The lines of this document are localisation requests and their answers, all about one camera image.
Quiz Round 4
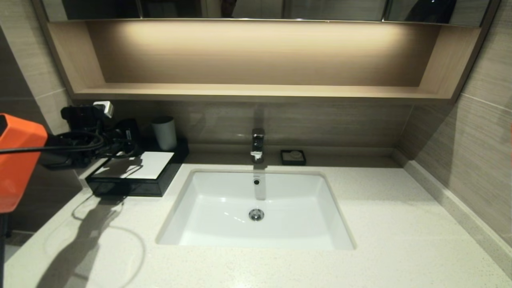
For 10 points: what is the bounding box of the black cup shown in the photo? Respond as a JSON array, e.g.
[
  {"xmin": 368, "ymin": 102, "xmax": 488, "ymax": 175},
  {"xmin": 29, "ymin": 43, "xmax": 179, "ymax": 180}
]
[{"xmin": 115, "ymin": 118, "xmax": 142, "ymax": 157}]

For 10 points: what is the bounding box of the black pull-out drawer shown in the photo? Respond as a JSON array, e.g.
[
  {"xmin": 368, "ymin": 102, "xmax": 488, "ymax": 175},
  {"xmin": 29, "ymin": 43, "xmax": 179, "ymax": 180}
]
[{"xmin": 86, "ymin": 179, "xmax": 162, "ymax": 197}]

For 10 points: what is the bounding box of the black drawer box case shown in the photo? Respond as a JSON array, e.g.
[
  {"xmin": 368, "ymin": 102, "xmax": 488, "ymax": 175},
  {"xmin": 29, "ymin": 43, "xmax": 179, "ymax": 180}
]
[{"xmin": 85, "ymin": 138, "xmax": 190, "ymax": 197}]

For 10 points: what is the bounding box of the white cup with dark rim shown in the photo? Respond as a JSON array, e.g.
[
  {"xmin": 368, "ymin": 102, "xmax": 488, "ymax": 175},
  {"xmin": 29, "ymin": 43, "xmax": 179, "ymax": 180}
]
[{"xmin": 151, "ymin": 116, "xmax": 178, "ymax": 152}]

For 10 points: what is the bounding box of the white sink basin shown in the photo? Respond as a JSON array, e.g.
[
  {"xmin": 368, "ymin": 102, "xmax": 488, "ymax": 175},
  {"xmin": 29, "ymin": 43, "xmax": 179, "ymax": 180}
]
[{"xmin": 156, "ymin": 169, "xmax": 356, "ymax": 252}]

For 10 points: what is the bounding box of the chrome faucet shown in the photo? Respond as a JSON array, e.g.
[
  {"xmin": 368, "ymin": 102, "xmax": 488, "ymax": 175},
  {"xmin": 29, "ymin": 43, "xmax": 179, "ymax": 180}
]
[{"xmin": 251, "ymin": 128, "xmax": 266, "ymax": 164}]

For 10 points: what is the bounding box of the black soap dish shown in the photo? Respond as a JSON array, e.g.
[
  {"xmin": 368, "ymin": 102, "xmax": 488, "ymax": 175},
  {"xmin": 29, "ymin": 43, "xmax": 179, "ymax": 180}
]
[{"xmin": 280, "ymin": 150, "xmax": 306, "ymax": 166}]

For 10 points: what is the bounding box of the mirror cabinet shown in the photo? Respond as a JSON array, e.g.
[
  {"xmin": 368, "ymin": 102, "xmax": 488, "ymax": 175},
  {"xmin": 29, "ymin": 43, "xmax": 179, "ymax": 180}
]
[{"xmin": 40, "ymin": 0, "xmax": 492, "ymax": 28}]

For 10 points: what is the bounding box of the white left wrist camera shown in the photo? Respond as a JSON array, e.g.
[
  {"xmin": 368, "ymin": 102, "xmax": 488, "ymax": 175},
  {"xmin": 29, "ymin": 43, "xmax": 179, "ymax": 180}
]
[{"xmin": 93, "ymin": 101, "xmax": 114, "ymax": 119}]

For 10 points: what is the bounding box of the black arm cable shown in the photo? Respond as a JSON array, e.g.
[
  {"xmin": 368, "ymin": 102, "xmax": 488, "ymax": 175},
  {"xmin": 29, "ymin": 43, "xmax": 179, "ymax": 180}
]
[{"xmin": 0, "ymin": 131, "xmax": 105, "ymax": 155}]

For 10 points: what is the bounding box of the wooden wall shelf niche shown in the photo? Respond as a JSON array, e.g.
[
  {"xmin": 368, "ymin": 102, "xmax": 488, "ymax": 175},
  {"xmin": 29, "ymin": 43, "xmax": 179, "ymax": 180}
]
[{"xmin": 34, "ymin": 19, "xmax": 500, "ymax": 105}]

